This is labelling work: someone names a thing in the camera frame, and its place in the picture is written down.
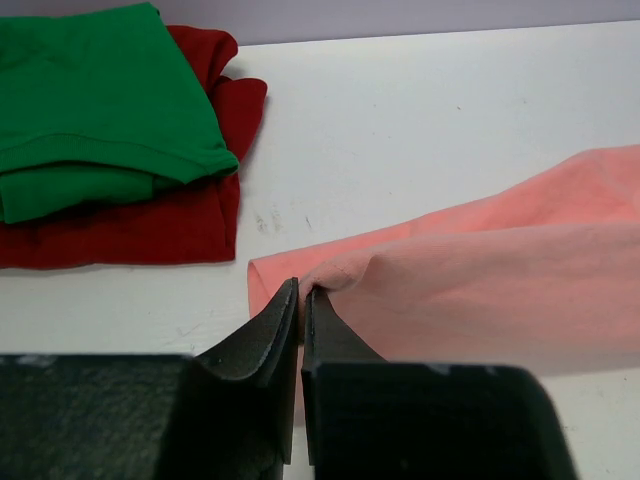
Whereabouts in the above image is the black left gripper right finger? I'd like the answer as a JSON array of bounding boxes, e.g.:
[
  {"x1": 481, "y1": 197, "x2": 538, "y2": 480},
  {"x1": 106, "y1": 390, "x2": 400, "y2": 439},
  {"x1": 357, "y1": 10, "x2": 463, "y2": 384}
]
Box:
[{"x1": 301, "y1": 289, "x2": 387, "y2": 470}]

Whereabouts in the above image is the pink t shirt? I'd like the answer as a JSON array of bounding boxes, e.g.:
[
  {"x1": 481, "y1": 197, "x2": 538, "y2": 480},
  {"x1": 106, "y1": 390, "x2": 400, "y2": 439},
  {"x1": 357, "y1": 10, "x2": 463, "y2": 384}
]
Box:
[{"x1": 246, "y1": 144, "x2": 640, "y2": 416}]

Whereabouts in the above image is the red folded t shirt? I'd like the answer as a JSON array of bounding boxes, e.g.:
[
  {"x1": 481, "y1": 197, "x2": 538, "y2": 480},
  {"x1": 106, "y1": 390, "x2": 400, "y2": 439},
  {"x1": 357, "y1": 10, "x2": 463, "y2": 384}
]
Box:
[{"x1": 1, "y1": 25, "x2": 267, "y2": 270}]

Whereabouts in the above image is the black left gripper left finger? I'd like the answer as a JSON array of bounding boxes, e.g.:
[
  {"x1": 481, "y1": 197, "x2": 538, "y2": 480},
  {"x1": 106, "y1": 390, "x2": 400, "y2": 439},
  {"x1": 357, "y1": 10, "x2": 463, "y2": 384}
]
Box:
[{"x1": 196, "y1": 278, "x2": 299, "y2": 464}]

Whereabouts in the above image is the green folded t shirt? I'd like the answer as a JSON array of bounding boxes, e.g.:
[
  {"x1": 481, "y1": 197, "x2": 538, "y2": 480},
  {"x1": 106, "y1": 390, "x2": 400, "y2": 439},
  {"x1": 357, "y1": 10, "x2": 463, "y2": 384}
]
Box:
[{"x1": 1, "y1": 3, "x2": 239, "y2": 224}]

